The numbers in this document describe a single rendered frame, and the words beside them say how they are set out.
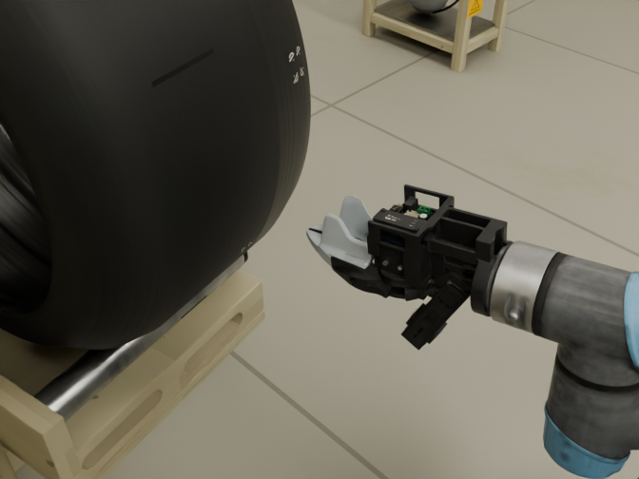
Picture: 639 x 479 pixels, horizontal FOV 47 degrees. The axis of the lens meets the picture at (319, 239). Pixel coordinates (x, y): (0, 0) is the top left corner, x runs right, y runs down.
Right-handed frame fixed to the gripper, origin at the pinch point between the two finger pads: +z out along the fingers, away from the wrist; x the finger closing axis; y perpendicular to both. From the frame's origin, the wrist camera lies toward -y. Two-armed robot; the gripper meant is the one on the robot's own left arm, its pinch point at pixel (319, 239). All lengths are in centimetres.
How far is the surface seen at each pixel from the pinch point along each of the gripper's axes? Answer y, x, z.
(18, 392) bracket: -9.6, 26.4, 21.9
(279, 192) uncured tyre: 4.7, 0.1, 4.5
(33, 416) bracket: -10.1, 27.5, 18.1
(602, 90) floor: -105, -260, 39
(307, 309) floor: -100, -76, 69
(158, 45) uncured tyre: 25.3, 11.7, 3.8
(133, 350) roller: -14.2, 13.1, 19.9
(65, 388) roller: -12.6, 22.1, 21.0
